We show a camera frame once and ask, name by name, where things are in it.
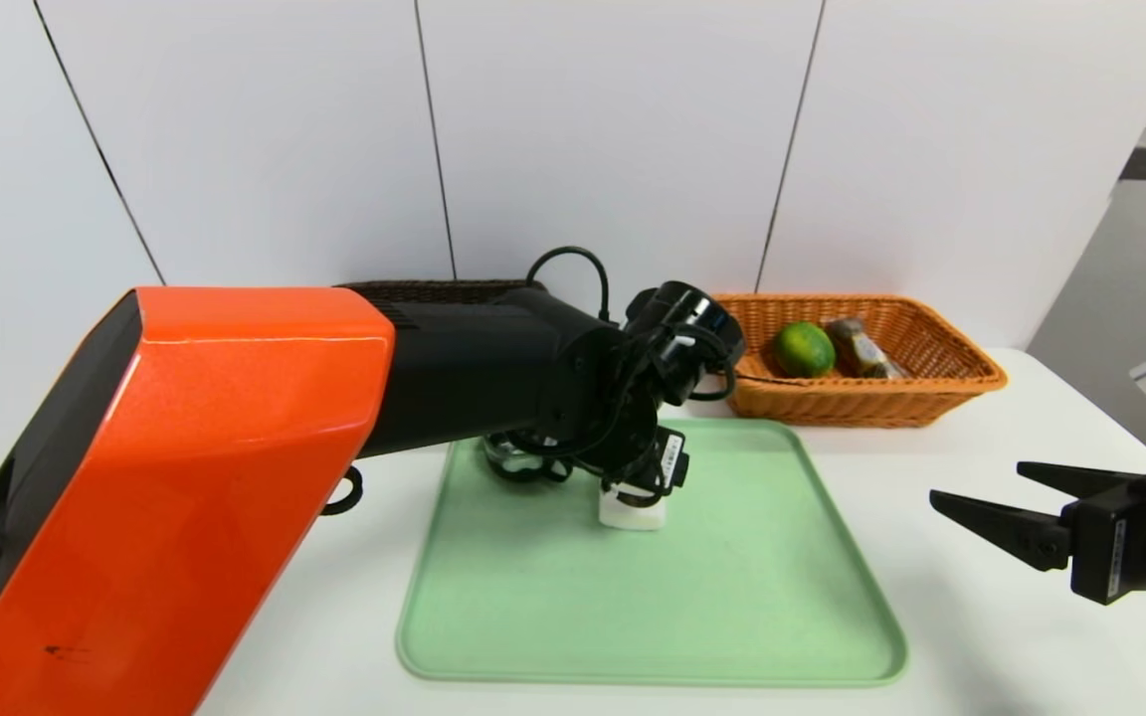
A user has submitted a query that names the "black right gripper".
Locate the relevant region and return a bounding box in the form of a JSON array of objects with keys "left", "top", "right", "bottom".
[{"left": 928, "top": 459, "right": 1146, "bottom": 611}]

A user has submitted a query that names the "chocolate ball pack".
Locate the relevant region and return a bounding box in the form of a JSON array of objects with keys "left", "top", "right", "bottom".
[{"left": 824, "top": 317, "right": 907, "bottom": 380}]

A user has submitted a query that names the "green lime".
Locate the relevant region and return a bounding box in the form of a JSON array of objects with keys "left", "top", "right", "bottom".
[{"left": 770, "top": 321, "right": 837, "bottom": 379}]

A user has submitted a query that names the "white soap bar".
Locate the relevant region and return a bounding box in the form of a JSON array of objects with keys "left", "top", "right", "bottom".
[{"left": 599, "top": 485, "right": 667, "bottom": 531}]

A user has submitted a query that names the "orange wicker basket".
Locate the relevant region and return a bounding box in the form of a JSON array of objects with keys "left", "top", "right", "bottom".
[{"left": 712, "top": 293, "right": 1009, "bottom": 430}]

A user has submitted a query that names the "dark brown wicker basket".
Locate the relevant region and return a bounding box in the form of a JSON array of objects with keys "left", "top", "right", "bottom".
[{"left": 339, "top": 279, "right": 534, "bottom": 304}]

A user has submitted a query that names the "light green plastic tray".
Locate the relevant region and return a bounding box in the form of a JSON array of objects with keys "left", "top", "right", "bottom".
[{"left": 396, "top": 416, "right": 909, "bottom": 687}]

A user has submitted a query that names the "black left camera cable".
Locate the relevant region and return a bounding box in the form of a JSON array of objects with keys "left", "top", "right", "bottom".
[{"left": 526, "top": 246, "right": 612, "bottom": 321}]

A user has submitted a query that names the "glass cup with black handle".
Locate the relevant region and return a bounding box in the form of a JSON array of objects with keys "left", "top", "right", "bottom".
[{"left": 481, "top": 436, "right": 574, "bottom": 486}]

